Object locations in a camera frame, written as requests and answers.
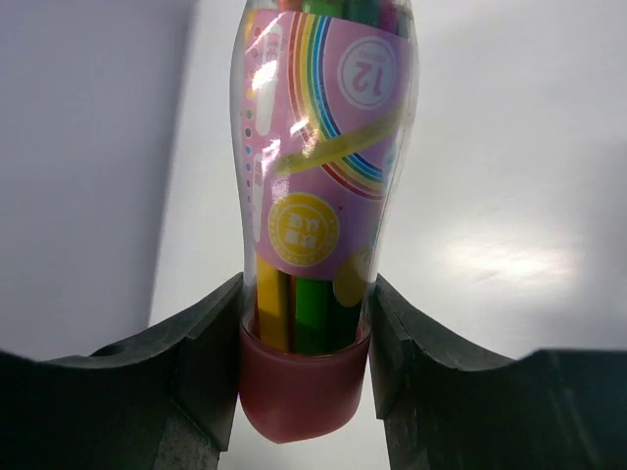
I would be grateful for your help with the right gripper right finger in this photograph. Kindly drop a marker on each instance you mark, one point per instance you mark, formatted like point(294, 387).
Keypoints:
point(447, 403)

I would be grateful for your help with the pink capped crayon tube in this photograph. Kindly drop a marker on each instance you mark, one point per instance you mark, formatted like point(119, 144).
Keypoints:
point(322, 101)

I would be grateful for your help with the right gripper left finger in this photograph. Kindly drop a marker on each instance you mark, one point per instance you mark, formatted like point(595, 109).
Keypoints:
point(164, 398)

